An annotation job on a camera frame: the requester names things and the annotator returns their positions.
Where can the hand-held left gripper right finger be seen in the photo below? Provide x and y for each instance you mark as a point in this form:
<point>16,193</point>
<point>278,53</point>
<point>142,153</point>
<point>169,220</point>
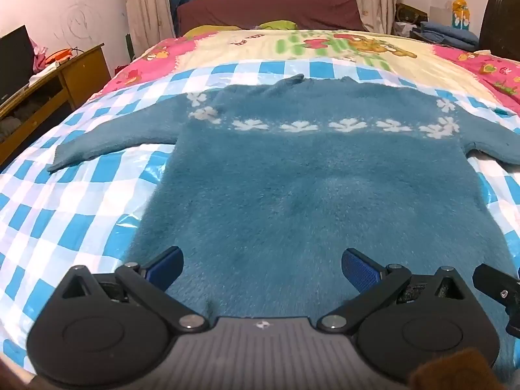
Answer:
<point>359,270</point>

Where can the maroon bed headboard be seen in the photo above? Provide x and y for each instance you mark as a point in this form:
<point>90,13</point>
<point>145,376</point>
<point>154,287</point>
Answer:
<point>268,8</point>

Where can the folded blue clothes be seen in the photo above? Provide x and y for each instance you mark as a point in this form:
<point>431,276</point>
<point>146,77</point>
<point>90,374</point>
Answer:
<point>447,32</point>

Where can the pink cloth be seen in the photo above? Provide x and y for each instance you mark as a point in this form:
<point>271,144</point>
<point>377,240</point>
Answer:
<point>38,59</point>

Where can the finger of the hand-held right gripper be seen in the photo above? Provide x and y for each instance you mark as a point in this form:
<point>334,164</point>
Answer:
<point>497,284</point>

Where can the brown bag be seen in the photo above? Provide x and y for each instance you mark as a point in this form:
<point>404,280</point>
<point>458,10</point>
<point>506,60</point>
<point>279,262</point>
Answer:
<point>410,14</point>

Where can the pink yellow cartoon printed bedsheet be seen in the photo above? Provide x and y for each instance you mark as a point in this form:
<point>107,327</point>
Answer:
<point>284,46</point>

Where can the yellow blue snack bag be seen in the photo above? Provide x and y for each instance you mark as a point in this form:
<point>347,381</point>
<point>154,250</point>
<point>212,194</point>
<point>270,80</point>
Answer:
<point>461,14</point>

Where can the wooden desk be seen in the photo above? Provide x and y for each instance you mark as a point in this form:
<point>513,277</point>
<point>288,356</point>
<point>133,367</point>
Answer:
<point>53,85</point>

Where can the blue sweater with white flowers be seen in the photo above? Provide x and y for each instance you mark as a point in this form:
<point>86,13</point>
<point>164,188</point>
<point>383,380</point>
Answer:
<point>284,195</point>

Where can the orange object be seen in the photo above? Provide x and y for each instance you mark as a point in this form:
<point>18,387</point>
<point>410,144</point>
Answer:
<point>59,55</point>

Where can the blue white checkered plastic sheet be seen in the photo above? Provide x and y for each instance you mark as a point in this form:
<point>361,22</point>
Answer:
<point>73,211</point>

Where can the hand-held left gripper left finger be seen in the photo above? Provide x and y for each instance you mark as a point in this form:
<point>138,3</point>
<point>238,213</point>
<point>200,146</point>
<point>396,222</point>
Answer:
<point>164,267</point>

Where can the green pillow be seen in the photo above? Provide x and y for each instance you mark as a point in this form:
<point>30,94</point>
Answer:
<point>209,29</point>
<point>278,25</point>

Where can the brown fuzzy cloth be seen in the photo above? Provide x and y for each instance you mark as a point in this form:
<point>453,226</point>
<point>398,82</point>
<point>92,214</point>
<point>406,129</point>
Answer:
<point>455,369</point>

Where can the white box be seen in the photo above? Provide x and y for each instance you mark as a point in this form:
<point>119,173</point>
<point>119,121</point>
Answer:
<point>442,14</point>

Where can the black monitor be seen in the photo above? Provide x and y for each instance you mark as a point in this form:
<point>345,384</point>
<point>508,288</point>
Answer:
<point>14,63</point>

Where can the dark wooden chair back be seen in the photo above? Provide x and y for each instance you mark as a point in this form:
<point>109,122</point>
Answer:
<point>500,20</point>

